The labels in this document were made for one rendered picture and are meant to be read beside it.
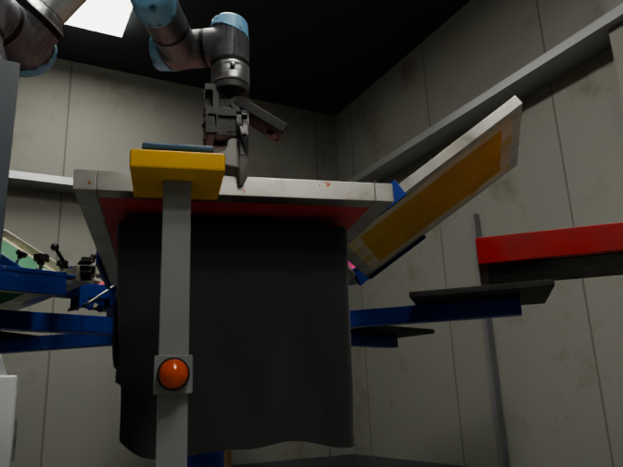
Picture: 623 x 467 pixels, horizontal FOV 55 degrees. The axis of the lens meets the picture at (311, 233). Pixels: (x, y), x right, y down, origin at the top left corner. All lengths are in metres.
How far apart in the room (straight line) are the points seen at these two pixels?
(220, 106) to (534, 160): 3.24
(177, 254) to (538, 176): 3.49
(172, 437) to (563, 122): 3.58
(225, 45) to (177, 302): 0.56
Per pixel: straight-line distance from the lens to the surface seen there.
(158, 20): 1.14
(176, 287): 0.85
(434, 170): 2.05
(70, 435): 5.05
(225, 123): 1.14
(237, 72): 1.19
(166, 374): 0.79
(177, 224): 0.87
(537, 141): 4.23
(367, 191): 1.15
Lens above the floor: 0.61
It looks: 16 degrees up
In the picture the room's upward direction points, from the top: 2 degrees counter-clockwise
